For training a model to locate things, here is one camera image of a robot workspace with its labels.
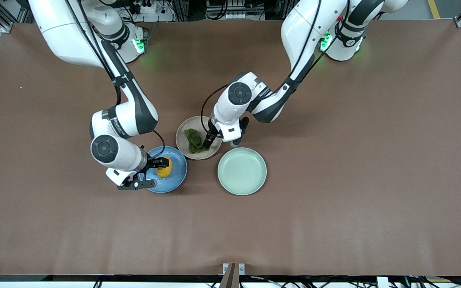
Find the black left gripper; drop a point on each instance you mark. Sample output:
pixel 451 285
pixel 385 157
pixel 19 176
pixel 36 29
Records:
pixel 210 138

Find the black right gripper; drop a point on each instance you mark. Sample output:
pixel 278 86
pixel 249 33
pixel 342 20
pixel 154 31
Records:
pixel 154 163

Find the yellow lemon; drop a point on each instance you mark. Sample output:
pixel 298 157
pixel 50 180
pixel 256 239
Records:
pixel 164 172

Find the green lettuce leaf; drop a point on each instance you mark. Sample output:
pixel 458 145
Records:
pixel 193 140

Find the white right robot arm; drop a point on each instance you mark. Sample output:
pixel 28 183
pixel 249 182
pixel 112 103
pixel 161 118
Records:
pixel 66 36

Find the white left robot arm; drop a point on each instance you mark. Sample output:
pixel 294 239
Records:
pixel 306 32

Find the blue plate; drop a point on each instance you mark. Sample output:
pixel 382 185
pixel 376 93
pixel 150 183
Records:
pixel 174 178

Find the beige plate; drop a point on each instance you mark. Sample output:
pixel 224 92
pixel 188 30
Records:
pixel 192 122

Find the light green plate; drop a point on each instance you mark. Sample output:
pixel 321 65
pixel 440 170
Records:
pixel 241 171

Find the white electronics rack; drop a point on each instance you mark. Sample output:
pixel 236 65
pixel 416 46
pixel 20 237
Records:
pixel 234 14

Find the white power strip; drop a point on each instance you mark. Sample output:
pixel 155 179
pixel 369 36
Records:
pixel 148 8

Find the white table edge bracket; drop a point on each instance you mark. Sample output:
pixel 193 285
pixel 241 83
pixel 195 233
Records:
pixel 241 268

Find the brown post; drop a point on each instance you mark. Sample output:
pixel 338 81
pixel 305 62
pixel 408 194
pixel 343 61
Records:
pixel 229 278

